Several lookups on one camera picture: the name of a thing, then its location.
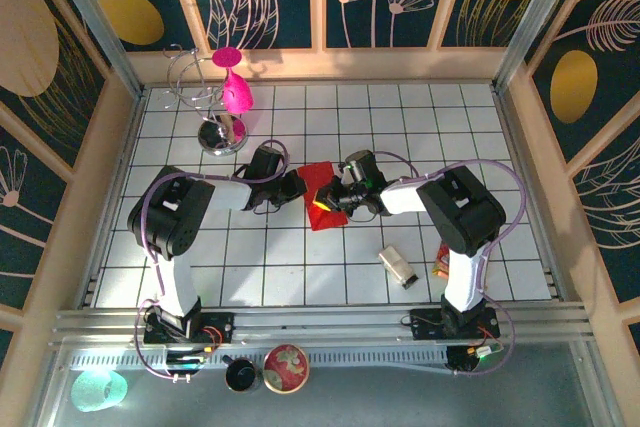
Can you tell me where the red cloth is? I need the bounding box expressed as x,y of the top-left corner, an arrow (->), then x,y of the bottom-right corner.
297,160 -> 351,232

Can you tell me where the pink wine glass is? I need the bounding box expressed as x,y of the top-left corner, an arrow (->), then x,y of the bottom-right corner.
210,46 -> 255,116

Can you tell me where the small beige box device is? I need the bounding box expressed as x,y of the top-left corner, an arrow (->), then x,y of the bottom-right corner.
377,245 -> 420,291

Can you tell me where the colourful fruit candy bag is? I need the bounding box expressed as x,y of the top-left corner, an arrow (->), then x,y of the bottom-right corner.
432,241 -> 451,278

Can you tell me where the red round patterned tin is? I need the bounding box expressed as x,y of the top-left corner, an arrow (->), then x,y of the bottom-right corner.
263,344 -> 311,394

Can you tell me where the black mug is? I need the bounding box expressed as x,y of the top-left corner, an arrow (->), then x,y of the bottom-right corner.
221,354 -> 262,395

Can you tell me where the small electronics module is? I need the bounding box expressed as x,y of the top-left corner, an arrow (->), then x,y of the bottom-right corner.
446,343 -> 506,374
164,346 -> 211,373

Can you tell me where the teal plastic cup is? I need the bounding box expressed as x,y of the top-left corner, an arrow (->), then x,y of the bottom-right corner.
69,369 -> 129,413

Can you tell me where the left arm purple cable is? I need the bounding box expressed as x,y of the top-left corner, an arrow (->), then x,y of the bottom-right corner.
133,139 -> 291,382

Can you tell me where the chrome wire glass stand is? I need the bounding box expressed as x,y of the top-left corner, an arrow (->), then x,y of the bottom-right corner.
163,44 -> 250,157

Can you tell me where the aluminium mounting rail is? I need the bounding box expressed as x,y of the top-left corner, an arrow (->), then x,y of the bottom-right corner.
49,301 -> 596,348

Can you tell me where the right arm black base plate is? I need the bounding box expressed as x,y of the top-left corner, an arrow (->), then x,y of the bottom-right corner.
409,309 -> 500,343

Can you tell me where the slotted grey cable duct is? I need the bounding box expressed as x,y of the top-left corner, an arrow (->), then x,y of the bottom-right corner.
69,349 -> 451,373

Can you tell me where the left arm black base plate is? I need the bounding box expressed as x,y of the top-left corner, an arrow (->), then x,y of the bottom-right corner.
143,311 -> 236,346

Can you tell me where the aluminium frame post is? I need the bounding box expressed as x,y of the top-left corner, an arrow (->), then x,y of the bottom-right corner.
492,0 -> 587,93
42,0 -> 149,98

